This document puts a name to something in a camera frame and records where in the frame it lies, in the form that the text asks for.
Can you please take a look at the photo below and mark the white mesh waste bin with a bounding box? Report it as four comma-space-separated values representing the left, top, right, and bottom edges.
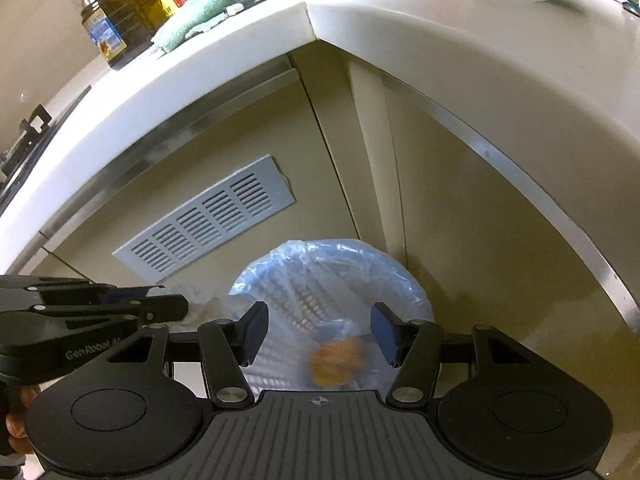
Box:
229, 238, 436, 392

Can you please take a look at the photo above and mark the orange peel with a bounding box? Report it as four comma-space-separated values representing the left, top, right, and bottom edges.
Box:
307, 337, 365, 387

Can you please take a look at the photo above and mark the plain beige cabinet door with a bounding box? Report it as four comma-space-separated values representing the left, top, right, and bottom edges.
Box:
385, 82, 626, 356

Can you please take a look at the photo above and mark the beige vented cabinet door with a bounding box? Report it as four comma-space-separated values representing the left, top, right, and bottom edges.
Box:
42, 67, 362, 311

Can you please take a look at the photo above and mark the person's left hand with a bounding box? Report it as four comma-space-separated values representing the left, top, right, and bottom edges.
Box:
6, 385, 41, 455

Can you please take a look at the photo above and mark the beige corner cabinet panel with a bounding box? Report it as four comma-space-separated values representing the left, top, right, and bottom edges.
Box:
345, 55, 408, 263

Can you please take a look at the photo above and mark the dark oil bottle blue label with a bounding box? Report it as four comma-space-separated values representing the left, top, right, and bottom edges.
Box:
70, 0, 157, 72

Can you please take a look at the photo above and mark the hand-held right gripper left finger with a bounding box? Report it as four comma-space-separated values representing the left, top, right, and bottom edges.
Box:
107, 301, 271, 409

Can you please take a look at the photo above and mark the clear blue bin liner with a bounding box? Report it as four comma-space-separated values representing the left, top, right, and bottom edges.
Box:
229, 238, 436, 392

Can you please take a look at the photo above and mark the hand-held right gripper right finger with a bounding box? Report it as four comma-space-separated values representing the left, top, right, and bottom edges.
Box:
370, 302, 532, 407

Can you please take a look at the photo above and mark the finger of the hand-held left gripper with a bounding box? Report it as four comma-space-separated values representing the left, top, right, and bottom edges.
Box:
0, 276, 166, 311
0, 296, 190, 330

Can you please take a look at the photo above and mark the grey cabinet vent grille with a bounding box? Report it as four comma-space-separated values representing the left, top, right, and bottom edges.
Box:
112, 155, 297, 283

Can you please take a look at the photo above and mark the black gas stove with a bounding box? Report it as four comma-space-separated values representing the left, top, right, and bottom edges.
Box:
0, 85, 93, 206

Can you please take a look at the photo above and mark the green cloth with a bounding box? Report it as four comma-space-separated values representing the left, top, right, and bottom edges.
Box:
150, 0, 296, 53

